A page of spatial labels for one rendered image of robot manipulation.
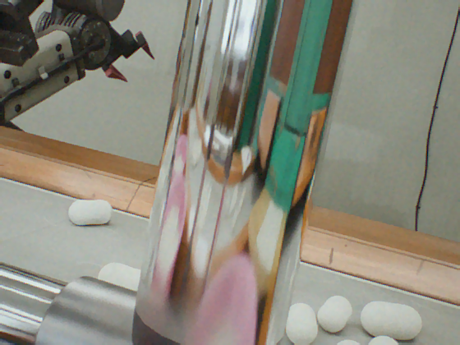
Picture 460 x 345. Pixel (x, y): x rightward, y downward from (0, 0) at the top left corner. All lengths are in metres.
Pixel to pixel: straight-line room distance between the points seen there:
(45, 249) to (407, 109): 2.02
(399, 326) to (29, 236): 0.26
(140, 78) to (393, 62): 1.09
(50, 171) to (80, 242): 0.15
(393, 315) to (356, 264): 0.11
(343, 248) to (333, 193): 1.91
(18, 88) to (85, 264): 0.62
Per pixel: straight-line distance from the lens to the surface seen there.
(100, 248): 0.43
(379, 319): 0.37
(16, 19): 0.59
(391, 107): 2.34
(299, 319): 0.33
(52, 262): 0.40
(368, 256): 0.48
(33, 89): 1.02
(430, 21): 2.35
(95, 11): 0.61
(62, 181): 0.56
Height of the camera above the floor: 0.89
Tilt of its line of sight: 11 degrees down
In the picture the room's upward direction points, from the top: 11 degrees clockwise
